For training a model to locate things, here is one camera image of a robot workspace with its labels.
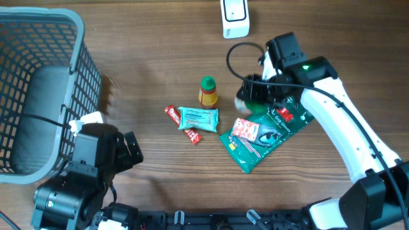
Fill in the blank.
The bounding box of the green 3M gloves package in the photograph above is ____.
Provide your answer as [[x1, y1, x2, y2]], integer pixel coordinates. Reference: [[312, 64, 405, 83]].
[[219, 98, 314, 174]]

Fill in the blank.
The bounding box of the jar with green lid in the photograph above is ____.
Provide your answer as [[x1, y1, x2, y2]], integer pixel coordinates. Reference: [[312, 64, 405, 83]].
[[234, 96, 268, 115]]

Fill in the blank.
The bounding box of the orange white snack packet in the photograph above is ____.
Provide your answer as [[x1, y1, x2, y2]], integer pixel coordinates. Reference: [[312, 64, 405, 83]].
[[231, 118, 259, 141]]

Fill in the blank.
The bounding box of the red sauce bottle green cap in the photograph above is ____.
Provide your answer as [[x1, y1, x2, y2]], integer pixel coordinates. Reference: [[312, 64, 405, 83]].
[[198, 75, 219, 109]]

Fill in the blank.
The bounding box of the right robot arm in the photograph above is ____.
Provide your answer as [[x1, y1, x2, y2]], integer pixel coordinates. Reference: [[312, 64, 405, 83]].
[[235, 33, 408, 229]]

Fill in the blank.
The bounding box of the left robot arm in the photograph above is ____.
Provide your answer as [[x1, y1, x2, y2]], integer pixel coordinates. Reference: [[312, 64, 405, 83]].
[[31, 123, 144, 229]]

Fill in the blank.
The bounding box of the white barcode scanner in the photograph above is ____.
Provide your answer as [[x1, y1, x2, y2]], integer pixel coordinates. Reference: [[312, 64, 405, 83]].
[[220, 0, 250, 39]]

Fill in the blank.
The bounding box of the red Nescafe coffee stick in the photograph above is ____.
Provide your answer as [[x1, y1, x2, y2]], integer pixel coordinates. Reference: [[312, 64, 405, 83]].
[[164, 105, 201, 145]]

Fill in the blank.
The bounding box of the mint green tissue pack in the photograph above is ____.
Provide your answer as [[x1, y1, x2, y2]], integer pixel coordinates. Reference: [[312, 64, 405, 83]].
[[178, 107, 219, 132]]

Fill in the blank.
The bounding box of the grey plastic mesh basket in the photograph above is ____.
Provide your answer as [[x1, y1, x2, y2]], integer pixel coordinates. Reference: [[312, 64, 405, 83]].
[[1, 7, 102, 185]]

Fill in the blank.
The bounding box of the black aluminium mounting rail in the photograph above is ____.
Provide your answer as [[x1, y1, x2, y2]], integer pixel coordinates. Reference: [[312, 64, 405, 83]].
[[92, 209, 320, 230]]

